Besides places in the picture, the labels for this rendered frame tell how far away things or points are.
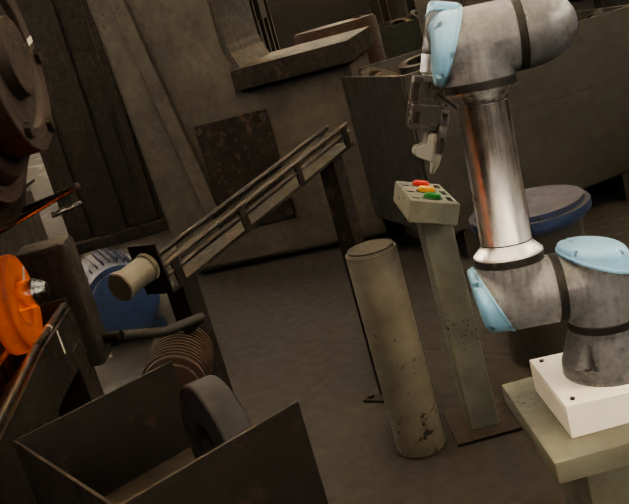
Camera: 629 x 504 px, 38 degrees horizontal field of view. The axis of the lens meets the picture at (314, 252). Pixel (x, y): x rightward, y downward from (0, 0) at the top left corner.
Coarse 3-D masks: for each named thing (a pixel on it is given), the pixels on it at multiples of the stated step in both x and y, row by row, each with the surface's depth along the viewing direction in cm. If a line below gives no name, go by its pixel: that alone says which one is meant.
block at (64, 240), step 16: (48, 240) 164; (64, 240) 161; (16, 256) 159; (32, 256) 159; (48, 256) 159; (64, 256) 160; (32, 272) 160; (48, 272) 160; (64, 272) 160; (80, 272) 164; (64, 288) 161; (80, 288) 162; (80, 304) 162; (80, 320) 163; (96, 320) 166; (96, 336) 164; (96, 352) 164
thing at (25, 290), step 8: (24, 280) 140; (32, 280) 140; (40, 280) 140; (16, 288) 139; (24, 288) 139; (32, 288) 139; (40, 288) 139; (48, 288) 141; (16, 296) 139; (24, 296) 139; (32, 296) 139; (40, 296) 139; (48, 296) 140; (24, 304) 139; (32, 304) 139; (40, 304) 140
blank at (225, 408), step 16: (192, 384) 92; (208, 384) 91; (224, 384) 91; (192, 400) 92; (208, 400) 89; (224, 400) 89; (192, 416) 94; (208, 416) 88; (224, 416) 88; (240, 416) 88; (192, 432) 97; (208, 432) 91; (224, 432) 87; (240, 432) 87; (192, 448) 100; (208, 448) 97
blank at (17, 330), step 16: (0, 256) 139; (0, 272) 135; (16, 272) 141; (0, 288) 134; (0, 304) 133; (16, 304) 137; (0, 320) 133; (16, 320) 135; (32, 320) 143; (0, 336) 134; (16, 336) 135; (32, 336) 140; (16, 352) 138
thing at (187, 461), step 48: (144, 384) 108; (48, 432) 101; (96, 432) 104; (144, 432) 108; (288, 432) 88; (48, 480) 93; (96, 480) 105; (144, 480) 107; (192, 480) 82; (240, 480) 85; (288, 480) 89
